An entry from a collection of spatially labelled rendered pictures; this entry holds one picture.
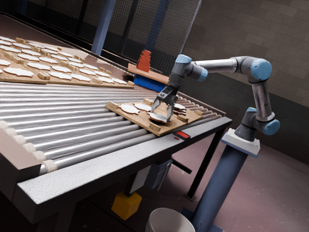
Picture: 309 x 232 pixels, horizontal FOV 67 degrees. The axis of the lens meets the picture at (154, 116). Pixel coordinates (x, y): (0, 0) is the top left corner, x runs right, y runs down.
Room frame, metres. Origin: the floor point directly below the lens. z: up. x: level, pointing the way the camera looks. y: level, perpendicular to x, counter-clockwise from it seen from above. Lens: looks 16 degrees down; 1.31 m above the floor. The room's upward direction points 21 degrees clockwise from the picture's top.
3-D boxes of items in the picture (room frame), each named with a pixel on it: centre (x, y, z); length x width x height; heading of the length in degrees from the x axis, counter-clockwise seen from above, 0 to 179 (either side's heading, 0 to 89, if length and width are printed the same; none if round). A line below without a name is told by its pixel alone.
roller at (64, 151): (1.42, -0.14, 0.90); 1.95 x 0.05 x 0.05; 154
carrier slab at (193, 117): (1.71, -0.13, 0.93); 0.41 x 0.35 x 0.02; 159
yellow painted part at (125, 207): (0.86, -0.02, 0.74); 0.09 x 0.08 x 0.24; 154
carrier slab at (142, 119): (1.32, 0.03, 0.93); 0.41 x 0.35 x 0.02; 158
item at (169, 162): (1.02, -0.10, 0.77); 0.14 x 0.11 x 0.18; 154
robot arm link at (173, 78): (1.27, -0.04, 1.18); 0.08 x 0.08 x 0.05
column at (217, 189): (1.71, -0.68, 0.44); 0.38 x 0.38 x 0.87; 72
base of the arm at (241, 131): (1.71, -0.68, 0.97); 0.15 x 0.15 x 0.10
